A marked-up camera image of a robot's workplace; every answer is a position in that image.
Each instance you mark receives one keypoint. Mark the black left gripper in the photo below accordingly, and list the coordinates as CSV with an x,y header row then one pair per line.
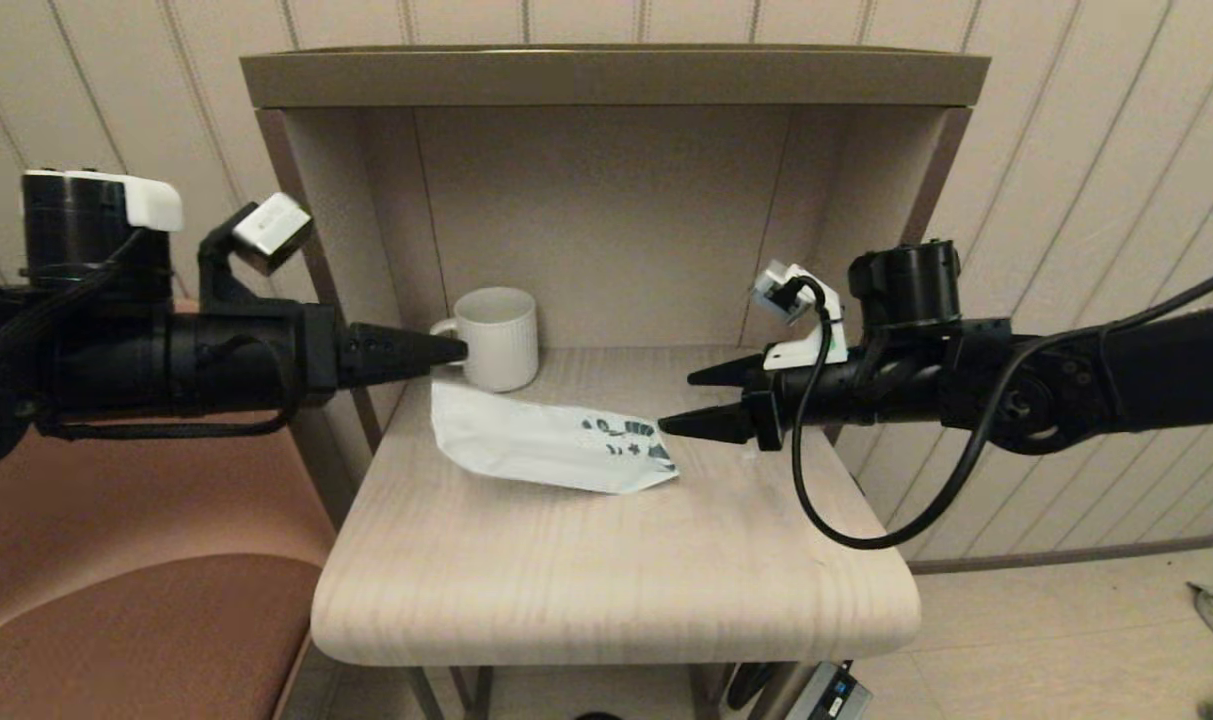
x,y
186,360

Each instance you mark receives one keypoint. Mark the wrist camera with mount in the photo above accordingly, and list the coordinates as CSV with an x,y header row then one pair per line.
x,y
276,225
816,330

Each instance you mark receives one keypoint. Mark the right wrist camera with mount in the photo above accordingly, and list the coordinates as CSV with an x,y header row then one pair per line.
x,y
816,330

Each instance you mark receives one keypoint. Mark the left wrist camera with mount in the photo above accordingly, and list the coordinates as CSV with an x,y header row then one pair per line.
x,y
276,225

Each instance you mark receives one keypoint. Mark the pink chair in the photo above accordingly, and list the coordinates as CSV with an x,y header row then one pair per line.
x,y
116,640

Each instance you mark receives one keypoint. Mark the white floral zip pouch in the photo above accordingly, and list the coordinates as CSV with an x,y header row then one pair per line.
x,y
536,445

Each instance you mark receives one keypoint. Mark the white ribbed ceramic mug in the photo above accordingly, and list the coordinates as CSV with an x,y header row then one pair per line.
x,y
501,345

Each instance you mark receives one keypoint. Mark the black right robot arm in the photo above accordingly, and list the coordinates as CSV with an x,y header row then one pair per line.
x,y
1146,380

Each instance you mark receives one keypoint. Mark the beige wooden desk with hutch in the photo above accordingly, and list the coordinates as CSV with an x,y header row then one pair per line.
x,y
606,80

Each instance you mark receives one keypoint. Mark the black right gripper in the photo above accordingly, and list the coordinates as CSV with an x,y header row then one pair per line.
x,y
896,380

